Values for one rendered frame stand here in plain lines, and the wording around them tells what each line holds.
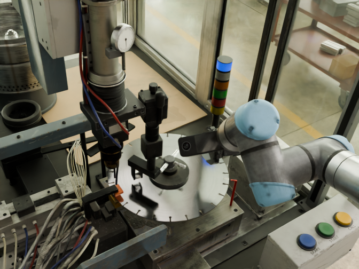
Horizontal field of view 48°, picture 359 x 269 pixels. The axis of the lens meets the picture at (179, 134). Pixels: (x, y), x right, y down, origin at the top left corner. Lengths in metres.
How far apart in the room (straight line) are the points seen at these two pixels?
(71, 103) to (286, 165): 1.12
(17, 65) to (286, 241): 1.01
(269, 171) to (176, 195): 0.38
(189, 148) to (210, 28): 0.72
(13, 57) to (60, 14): 0.71
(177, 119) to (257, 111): 0.90
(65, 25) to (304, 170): 0.51
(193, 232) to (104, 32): 0.60
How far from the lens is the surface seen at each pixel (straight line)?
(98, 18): 0.75
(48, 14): 0.77
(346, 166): 0.77
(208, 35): 1.56
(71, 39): 0.81
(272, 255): 1.13
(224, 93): 1.26
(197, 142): 0.91
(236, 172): 1.30
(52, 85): 0.94
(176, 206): 1.04
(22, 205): 1.17
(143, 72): 1.89
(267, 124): 0.74
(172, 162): 1.08
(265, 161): 0.75
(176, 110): 1.66
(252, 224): 1.28
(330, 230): 1.15
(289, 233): 1.12
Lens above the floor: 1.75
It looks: 40 degrees down
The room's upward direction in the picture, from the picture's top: 5 degrees clockwise
